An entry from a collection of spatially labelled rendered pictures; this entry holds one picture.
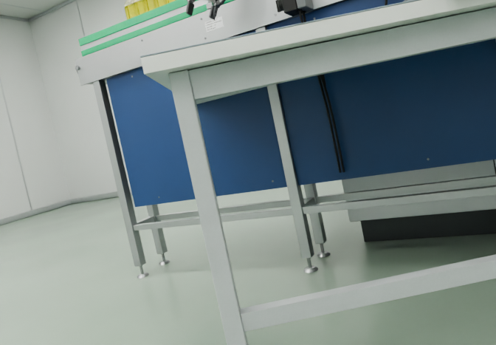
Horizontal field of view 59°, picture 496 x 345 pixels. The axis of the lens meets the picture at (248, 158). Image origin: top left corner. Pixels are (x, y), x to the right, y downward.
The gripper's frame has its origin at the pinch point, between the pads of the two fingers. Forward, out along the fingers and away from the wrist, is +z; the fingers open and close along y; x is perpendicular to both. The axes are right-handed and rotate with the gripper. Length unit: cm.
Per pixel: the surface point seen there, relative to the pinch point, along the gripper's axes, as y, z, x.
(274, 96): -26.4, 21.2, -18.6
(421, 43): -75, 5, 38
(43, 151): 432, 176, -353
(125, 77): 45, 28, -24
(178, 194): 9, 71, -28
